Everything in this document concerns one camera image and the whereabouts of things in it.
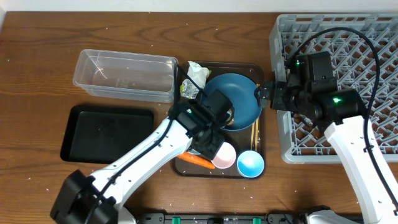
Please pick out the clear plastic bin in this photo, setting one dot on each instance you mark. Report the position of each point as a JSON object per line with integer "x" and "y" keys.
{"x": 126, "y": 76}

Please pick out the light blue rice bowl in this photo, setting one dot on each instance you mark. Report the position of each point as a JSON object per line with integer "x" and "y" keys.
{"x": 194, "y": 152}

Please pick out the wooden chopstick right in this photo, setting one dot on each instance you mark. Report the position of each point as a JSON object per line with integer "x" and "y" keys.
{"x": 255, "y": 142}

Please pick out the crumpled foil wrapper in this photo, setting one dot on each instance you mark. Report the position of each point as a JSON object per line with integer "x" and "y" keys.
{"x": 198, "y": 75}

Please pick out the small light blue bowl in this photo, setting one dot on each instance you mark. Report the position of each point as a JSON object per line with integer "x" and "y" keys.
{"x": 250, "y": 164}

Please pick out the pink small bowl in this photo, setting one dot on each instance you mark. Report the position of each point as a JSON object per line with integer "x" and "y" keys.
{"x": 225, "y": 157}

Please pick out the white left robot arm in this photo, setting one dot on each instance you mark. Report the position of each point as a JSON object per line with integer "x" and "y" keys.
{"x": 100, "y": 197}

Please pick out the orange carrot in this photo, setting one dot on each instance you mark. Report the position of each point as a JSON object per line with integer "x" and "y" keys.
{"x": 196, "y": 160}

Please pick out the wooden chopstick left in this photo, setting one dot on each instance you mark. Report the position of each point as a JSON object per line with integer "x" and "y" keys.
{"x": 253, "y": 127}

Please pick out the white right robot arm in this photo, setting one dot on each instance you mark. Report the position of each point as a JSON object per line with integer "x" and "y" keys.
{"x": 312, "y": 91}

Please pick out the black tray bin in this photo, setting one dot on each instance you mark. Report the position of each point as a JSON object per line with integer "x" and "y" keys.
{"x": 102, "y": 134}

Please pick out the brown serving tray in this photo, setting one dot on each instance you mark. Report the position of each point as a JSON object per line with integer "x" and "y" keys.
{"x": 240, "y": 140}

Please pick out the wooden chopstick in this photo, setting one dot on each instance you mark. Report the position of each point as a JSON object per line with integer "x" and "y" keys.
{"x": 253, "y": 127}
{"x": 255, "y": 142}

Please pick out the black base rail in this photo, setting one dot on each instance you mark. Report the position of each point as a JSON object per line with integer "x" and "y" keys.
{"x": 269, "y": 218}

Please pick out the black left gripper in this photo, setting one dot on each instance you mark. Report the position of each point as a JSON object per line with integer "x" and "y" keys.
{"x": 213, "y": 150}

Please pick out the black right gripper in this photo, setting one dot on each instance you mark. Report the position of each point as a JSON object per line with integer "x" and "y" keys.
{"x": 278, "y": 88}

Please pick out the grey dishwasher rack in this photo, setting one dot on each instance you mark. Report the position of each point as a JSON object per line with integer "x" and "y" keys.
{"x": 353, "y": 65}

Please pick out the dark blue plate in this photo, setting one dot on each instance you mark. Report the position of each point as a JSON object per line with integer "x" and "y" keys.
{"x": 240, "y": 91}

